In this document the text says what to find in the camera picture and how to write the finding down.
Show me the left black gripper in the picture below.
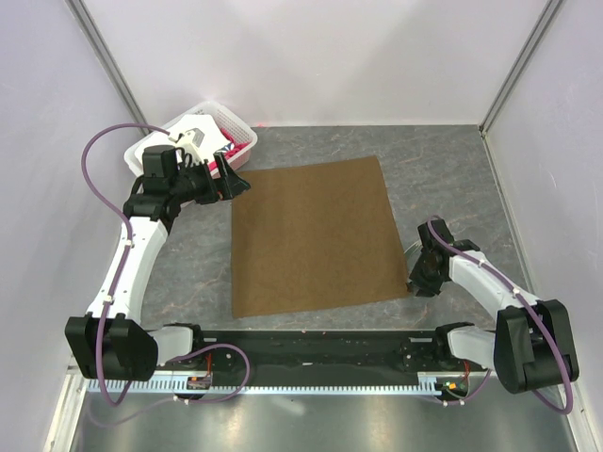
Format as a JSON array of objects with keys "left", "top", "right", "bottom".
[{"left": 170, "top": 153, "right": 250, "bottom": 205}]

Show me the knife with pink handle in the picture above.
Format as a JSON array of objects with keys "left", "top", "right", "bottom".
[{"left": 404, "top": 240, "right": 422, "bottom": 259}]

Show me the brown cloth napkin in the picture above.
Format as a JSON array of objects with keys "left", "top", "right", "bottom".
[{"left": 231, "top": 156, "right": 409, "bottom": 318}]

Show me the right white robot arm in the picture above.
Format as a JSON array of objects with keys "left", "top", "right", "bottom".
[{"left": 410, "top": 217, "right": 579, "bottom": 394}]

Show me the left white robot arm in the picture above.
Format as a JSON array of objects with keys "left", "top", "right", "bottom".
[{"left": 65, "top": 145, "right": 251, "bottom": 381}]

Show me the pink cloth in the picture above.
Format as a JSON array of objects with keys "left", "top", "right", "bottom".
[{"left": 220, "top": 126, "right": 257, "bottom": 170}]

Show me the white folded cloth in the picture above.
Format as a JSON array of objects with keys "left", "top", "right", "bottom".
[{"left": 134, "top": 114, "right": 231, "bottom": 164}]

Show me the white plastic basket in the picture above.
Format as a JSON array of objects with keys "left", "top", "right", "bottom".
[{"left": 123, "top": 101, "right": 257, "bottom": 177}]

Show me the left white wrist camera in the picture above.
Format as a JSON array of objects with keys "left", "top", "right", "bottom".
[{"left": 168, "top": 128, "right": 204, "bottom": 154}]

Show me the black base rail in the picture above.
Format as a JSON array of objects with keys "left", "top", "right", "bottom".
[{"left": 162, "top": 330, "right": 483, "bottom": 379}]

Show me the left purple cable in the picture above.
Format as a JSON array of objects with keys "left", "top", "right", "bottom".
[{"left": 80, "top": 121, "right": 173, "bottom": 406}]

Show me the grey slotted cable duct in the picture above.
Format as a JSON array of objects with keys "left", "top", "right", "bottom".
[{"left": 88, "top": 371, "right": 467, "bottom": 396}]

